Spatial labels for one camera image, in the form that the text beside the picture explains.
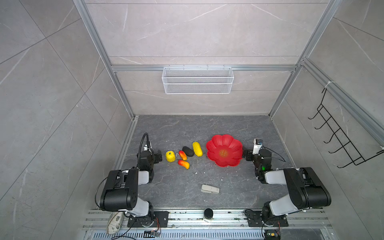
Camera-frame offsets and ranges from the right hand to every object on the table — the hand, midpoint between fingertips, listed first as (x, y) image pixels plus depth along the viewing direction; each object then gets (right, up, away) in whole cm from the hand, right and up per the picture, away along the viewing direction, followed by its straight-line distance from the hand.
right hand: (250, 145), depth 94 cm
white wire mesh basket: (-34, +44, +7) cm, 56 cm away
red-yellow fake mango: (-44, -6, +1) cm, 44 cm away
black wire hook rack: (+31, -1, -33) cm, 45 cm away
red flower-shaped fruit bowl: (-16, -4, +4) cm, 17 cm away
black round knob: (-29, -28, -27) cm, 49 cm away
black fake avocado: (-40, -5, +1) cm, 40 cm away
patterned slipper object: (-74, -34, -24) cm, 85 cm away
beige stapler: (-28, -22, -14) cm, 38 cm away
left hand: (-65, -2, 0) cm, 65 cm away
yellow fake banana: (-34, -3, +1) cm, 34 cm away
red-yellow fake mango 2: (-43, -11, -3) cm, 44 cm away
